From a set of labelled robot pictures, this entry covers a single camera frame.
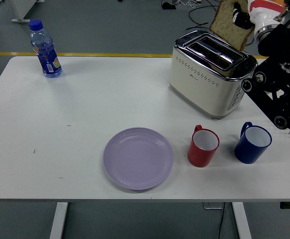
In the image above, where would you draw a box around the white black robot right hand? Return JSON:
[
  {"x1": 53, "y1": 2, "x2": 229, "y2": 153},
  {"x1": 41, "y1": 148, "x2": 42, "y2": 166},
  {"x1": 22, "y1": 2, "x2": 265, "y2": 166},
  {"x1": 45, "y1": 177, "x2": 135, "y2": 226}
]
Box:
[{"x1": 232, "y1": 0, "x2": 285, "y2": 29}]

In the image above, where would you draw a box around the slice of seeded bread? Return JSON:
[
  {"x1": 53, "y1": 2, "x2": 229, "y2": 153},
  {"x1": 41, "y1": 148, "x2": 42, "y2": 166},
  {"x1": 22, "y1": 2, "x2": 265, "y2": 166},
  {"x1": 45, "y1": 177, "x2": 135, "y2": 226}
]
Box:
[{"x1": 209, "y1": 0, "x2": 256, "y2": 51}]

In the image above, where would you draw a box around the purple round plate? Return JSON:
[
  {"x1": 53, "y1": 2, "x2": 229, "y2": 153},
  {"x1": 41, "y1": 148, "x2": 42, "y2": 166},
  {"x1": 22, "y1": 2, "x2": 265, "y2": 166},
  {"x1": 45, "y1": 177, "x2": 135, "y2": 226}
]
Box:
[{"x1": 102, "y1": 127, "x2": 175, "y2": 191}]

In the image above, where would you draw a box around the cream and chrome toaster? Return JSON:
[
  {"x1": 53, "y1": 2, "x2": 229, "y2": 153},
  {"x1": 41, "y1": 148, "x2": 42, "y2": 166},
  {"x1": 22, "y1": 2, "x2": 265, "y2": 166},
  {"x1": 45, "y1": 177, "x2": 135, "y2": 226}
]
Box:
[{"x1": 169, "y1": 29, "x2": 259, "y2": 120}]

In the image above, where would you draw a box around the blue mug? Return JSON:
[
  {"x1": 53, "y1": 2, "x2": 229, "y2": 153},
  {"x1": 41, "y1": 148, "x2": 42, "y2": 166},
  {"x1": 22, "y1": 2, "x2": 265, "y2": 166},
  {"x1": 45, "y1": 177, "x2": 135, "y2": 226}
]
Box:
[{"x1": 234, "y1": 121, "x2": 273, "y2": 164}]

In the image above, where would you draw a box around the red mug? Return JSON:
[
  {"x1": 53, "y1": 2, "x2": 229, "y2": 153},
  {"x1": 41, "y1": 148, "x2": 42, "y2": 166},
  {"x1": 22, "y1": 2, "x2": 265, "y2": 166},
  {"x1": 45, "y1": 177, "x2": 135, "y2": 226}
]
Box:
[{"x1": 187, "y1": 124, "x2": 220, "y2": 168}]

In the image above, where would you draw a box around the white table leg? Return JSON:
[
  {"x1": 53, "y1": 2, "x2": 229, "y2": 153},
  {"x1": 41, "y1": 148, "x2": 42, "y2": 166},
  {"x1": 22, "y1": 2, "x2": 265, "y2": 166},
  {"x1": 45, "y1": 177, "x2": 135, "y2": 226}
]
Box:
[
  {"x1": 49, "y1": 202, "x2": 69, "y2": 239},
  {"x1": 232, "y1": 202, "x2": 252, "y2": 239}
]

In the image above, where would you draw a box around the water bottle with blue label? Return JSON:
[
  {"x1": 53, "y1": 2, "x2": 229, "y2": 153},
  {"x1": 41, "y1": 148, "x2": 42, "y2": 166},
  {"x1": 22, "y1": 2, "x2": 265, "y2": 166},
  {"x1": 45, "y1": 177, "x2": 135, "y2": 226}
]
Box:
[{"x1": 28, "y1": 19, "x2": 63, "y2": 79}]

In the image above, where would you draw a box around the white background desk leg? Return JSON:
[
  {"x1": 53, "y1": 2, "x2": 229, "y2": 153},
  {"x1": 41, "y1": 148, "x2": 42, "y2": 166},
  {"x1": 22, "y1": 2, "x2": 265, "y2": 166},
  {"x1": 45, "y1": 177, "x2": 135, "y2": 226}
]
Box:
[{"x1": 11, "y1": 0, "x2": 46, "y2": 23}]

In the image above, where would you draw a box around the black floor cable with plug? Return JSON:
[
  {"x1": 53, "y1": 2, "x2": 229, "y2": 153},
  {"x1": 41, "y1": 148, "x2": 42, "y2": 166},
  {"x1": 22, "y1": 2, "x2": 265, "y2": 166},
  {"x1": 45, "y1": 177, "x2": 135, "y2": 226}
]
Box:
[{"x1": 186, "y1": 7, "x2": 211, "y2": 32}]

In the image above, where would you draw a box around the white wire bundle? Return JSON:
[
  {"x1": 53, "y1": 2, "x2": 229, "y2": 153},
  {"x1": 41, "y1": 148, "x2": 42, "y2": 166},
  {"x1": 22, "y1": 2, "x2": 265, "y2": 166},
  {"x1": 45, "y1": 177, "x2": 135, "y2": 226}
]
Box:
[{"x1": 178, "y1": 0, "x2": 202, "y2": 6}]

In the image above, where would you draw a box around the clear bracket under table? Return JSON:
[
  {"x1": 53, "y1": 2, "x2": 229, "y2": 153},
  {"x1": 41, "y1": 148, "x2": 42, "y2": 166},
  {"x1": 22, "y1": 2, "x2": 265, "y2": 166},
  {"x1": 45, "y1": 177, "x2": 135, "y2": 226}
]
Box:
[{"x1": 203, "y1": 203, "x2": 225, "y2": 210}]

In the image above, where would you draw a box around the black cable under table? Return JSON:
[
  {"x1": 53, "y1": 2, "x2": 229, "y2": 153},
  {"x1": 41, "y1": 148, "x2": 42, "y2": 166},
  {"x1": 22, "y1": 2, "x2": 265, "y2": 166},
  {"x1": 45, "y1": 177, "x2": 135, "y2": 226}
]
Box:
[{"x1": 218, "y1": 203, "x2": 225, "y2": 239}]

